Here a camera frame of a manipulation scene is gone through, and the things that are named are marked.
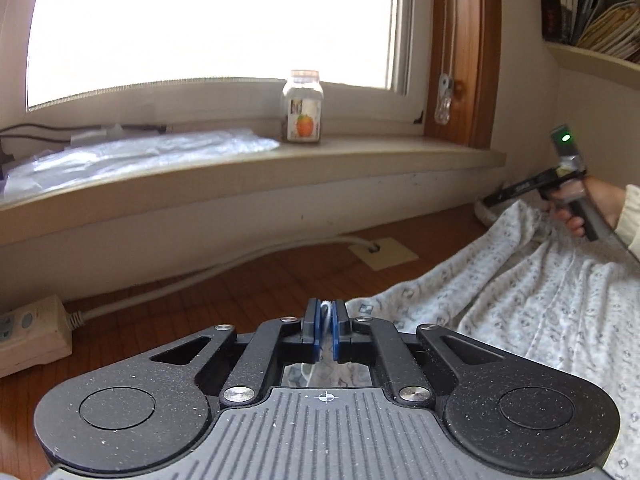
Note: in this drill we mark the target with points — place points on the books and magazines pile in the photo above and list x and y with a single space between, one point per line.
585 5

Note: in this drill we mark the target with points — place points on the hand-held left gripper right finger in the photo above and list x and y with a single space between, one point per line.
341 332

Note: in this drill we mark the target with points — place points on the beige window sill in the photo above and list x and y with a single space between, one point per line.
250 175

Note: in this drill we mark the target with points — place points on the wooden window trim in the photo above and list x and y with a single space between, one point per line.
475 50

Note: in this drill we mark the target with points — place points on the glass jar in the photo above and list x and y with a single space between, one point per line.
302 110

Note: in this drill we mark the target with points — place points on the white power strip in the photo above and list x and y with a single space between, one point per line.
35 335

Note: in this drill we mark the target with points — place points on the person's right hand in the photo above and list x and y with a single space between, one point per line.
602 200

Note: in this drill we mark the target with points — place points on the white framed window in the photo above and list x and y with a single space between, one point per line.
200 25

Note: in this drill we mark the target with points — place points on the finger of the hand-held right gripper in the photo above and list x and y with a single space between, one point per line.
525 187

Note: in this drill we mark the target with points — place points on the grey patterned pajama top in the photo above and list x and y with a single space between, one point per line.
525 285

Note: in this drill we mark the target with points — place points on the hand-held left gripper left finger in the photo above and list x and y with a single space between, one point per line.
312 332

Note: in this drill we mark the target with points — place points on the clear plastic bag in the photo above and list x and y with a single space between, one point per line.
140 152

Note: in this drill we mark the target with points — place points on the cream wall shelf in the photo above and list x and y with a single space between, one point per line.
595 67

